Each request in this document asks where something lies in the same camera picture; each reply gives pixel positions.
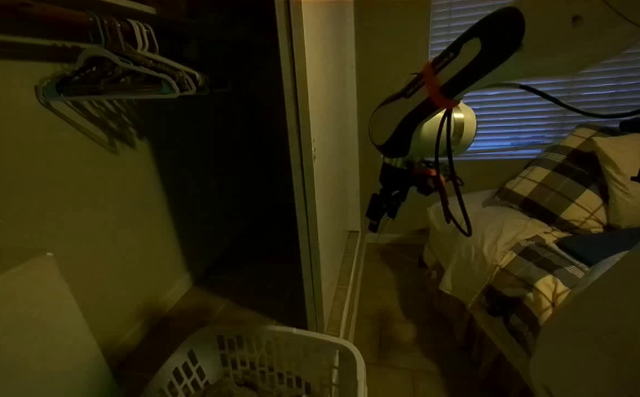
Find white baseboard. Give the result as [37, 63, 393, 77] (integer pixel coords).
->
[105, 272, 195, 371]

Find plaid blanket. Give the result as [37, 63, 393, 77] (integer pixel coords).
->
[472, 234, 594, 357]

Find black looped wrist cable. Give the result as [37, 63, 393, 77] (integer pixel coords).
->
[431, 106, 476, 238]

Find orange arm strap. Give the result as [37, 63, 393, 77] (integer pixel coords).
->
[419, 63, 460, 113]

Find white door floor track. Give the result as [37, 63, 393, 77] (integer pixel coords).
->
[327, 228, 370, 342]

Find wooden closet rod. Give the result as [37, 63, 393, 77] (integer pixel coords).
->
[0, 0, 116, 36]

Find window blinds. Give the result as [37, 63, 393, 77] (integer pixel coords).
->
[429, 0, 640, 164]

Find long black arm cable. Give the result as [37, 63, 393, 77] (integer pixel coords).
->
[472, 77, 640, 121]

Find teal plastic hanger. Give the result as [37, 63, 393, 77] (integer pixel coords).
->
[35, 67, 183, 106]

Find crumpled clothes pile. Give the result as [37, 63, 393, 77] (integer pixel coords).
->
[200, 372, 316, 397]

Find white plastic laundry basket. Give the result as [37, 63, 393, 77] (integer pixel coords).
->
[139, 324, 370, 397]

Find red wrist cable clamp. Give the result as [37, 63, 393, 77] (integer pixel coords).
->
[407, 164, 442, 185]

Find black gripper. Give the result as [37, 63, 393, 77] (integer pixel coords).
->
[365, 156, 440, 234]

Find plain white pillow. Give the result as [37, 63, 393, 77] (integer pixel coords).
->
[591, 131, 640, 232]

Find dark blue cloth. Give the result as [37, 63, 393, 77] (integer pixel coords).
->
[553, 225, 640, 269]

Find white plastic hanger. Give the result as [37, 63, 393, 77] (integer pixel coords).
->
[108, 17, 210, 98]

